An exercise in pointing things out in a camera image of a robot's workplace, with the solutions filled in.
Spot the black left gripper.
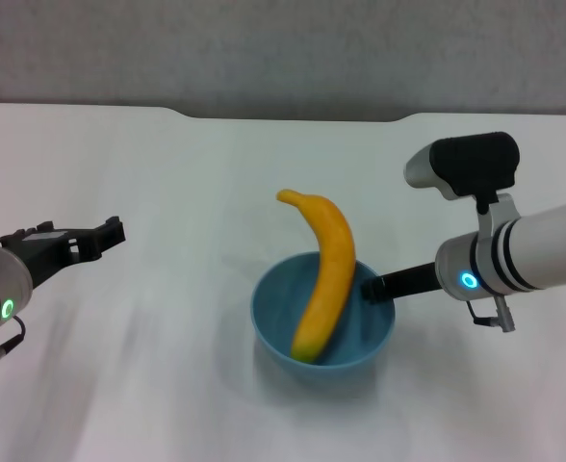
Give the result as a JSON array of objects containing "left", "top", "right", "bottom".
[{"left": 0, "top": 216, "right": 127, "bottom": 286}]

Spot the silver right camera bracket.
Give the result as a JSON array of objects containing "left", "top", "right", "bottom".
[{"left": 475, "top": 192, "right": 523, "bottom": 242}]

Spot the right arm connector cable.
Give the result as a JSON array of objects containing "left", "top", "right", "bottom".
[{"left": 466, "top": 294, "right": 518, "bottom": 333}]

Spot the yellow banana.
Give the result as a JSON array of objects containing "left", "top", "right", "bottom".
[{"left": 275, "top": 188, "right": 357, "bottom": 365}]

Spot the blue bowl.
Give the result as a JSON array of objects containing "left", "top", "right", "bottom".
[{"left": 249, "top": 253, "right": 396, "bottom": 370}]

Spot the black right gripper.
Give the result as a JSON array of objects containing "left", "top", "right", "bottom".
[{"left": 360, "top": 262, "right": 442, "bottom": 305}]

